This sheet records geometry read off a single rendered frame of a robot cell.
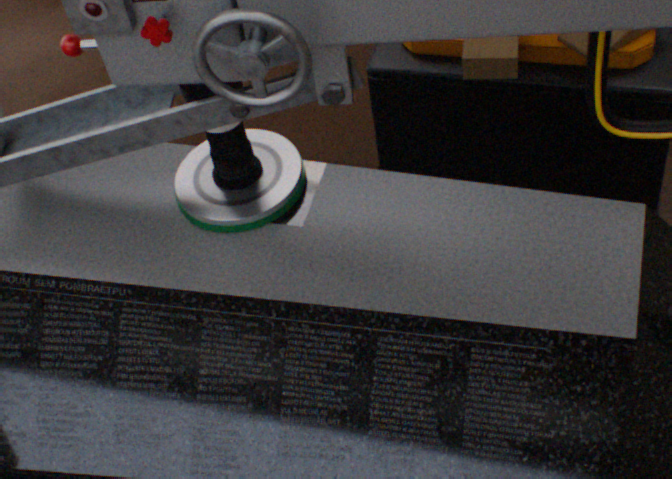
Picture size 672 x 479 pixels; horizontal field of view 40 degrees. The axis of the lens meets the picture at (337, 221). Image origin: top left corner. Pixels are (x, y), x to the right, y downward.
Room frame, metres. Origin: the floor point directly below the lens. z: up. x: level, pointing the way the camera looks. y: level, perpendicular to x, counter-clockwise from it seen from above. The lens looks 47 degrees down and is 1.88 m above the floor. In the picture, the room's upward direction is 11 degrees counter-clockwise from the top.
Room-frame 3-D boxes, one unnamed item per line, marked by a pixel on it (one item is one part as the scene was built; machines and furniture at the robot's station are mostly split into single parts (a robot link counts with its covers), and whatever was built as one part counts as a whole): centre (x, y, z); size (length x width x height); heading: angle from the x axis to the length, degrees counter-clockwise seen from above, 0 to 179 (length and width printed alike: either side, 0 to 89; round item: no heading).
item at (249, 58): (0.96, 0.06, 1.20); 0.15 x 0.10 x 0.15; 77
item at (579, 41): (1.37, -0.59, 0.80); 0.20 x 0.10 x 0.05; 116
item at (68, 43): (1.07, 0.29, 1.18); 0.08 x 0.03 x 0.03; 77
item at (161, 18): (0.98, 0.17, 1.24); 0.04 x 0.04 x 0.04; 77
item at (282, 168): (1.11, 0.15, 0.85); 0.21 x 0.21 x 0.01
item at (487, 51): (1.39, -0.36, 0.81); 0.20 x 0.10 x 0.05; 163
